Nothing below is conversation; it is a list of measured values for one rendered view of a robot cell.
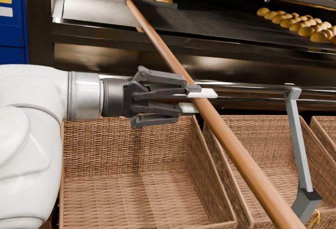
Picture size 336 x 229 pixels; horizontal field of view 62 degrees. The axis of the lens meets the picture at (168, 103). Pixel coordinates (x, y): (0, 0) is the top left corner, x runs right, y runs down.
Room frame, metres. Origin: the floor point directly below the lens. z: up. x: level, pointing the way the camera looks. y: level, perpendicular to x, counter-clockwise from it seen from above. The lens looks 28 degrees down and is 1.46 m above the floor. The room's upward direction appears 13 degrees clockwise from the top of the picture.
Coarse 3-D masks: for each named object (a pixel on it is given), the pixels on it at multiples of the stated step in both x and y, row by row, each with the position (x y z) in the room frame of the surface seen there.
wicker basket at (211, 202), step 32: (64, 128) 0.80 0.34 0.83; (96, 128) 0.89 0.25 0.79; (160, 128) 1.00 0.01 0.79; (192, 128) 1.04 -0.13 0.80; (64, 160) 0.82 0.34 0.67; (96, 160) 0.86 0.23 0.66; (192, 160) 0.97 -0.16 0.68; (64, 192) 0.58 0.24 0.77; (96, 192) 0.77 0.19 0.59; (128, 192) 0.80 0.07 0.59; (160, 192) 0.84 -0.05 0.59; (192, 192) 0.88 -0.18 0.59; (224, 192) 0.74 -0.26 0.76; (64, 224) 0.50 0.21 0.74; (96, 224) 0.63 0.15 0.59; (128, 224) 0.66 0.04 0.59; (160, 224) 0.69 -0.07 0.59; (192, 224) 0.72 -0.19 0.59; (224, 224) 0.63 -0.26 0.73
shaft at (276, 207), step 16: (128, 0) 1.35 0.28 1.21; (160, 48) 0.79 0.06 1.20; (176, 64) 0.68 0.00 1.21; (192, 80) 0.60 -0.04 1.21; (208, 112) 0.47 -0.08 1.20; (224, 128) 0.42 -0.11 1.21; (224, 144) 0.39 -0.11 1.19; (240, 144) 0.38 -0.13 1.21; (240, 160) 0.35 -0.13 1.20; (256, 176) 0.32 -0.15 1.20; (256, 192) 0.30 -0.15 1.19; (272, 192) 0.29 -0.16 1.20; (272, 208) 0.27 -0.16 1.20; (288, 208) 0.27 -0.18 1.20; (288, 224) 0.24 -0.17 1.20
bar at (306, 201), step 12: (96, 72) 0.59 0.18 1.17; (144, 84) 0.62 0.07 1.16; (156, 84) 0.63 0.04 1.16; (204, 84) 0.68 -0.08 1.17; (216, 84) 0.70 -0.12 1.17; (228, 84) 0.71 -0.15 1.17; (240, 84) 0.73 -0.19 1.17; (252, 84) 0.75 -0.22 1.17; (264, 84) 0.76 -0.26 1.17; (276, 84) 0.78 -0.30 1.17; (288, 84) 0.80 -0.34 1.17; (288, 96) 0.79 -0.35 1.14; (288, 108) 0.78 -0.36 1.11; (288, 120) 0.76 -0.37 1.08; (300, 132) 0.73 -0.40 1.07; (300, 144) 0.70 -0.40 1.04; (300, 156) 0.68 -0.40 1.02; (300, 168) 0.66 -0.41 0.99; (300, 180) 0.64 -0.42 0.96; (300, 192) 0.61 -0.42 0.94; (312, 192) 0.61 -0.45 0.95; (300, 204) 0.60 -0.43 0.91; (312, 204) 0.59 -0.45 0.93; (300, 216) 0.58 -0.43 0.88
